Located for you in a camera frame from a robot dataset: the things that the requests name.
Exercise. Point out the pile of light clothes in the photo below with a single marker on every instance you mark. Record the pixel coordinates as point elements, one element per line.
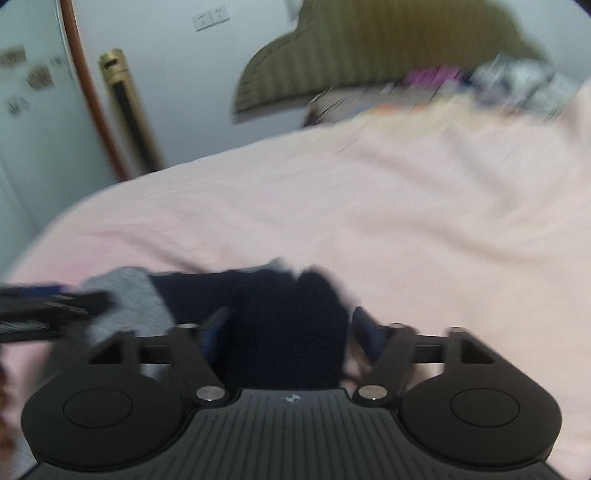
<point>523,86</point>

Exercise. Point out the white wall socket pair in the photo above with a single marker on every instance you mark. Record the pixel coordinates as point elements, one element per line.
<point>210,18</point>

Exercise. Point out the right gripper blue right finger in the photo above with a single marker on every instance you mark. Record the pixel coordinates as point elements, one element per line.
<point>385,346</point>

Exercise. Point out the navy and grey knit sweater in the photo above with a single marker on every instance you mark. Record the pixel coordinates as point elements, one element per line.
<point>286,331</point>

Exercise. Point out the gold tower fan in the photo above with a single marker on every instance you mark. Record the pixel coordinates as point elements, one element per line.
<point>121,87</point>

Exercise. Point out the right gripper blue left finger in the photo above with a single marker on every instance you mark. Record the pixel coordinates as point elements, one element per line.
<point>204,325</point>

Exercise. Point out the brown wooden door frame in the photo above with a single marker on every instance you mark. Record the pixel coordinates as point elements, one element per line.
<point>82,71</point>

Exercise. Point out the pink bed blanket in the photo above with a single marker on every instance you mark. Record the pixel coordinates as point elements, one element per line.
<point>448,216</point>

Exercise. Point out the purple garment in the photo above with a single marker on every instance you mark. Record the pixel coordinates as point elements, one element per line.
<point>433,77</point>

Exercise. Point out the olive upholstered headboard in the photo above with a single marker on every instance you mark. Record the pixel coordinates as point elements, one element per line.
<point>353,43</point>

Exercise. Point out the flower stickered glass door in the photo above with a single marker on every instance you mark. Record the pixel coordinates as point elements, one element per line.
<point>51,154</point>

